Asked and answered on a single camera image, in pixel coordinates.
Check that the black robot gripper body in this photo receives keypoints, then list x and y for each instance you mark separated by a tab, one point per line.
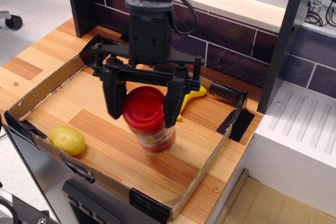
148	57

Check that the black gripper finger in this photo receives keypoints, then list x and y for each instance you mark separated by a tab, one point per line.
176	91
114	91

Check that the red-capped basil spice bottle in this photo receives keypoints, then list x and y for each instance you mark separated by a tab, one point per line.
143	110

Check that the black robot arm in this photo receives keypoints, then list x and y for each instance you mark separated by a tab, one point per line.
148	58

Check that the taped cardboard fence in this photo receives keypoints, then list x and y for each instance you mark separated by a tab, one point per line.
51	84

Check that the yellow toy banana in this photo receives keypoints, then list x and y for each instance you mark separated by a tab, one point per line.
193	94

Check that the yellow toy potato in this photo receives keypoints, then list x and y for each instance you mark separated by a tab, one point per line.
68	140

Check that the black oven control panel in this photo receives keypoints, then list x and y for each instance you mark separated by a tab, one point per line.
85	209

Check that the black office chair caster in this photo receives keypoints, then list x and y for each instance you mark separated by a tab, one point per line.
11	21

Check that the white sink drainboard unit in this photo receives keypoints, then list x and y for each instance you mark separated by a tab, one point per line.
293	148

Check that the dark left cabinet post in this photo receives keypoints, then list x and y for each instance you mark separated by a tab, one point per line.
84	15

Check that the dark grey upright post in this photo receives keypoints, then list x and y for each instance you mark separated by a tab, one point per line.
294	17

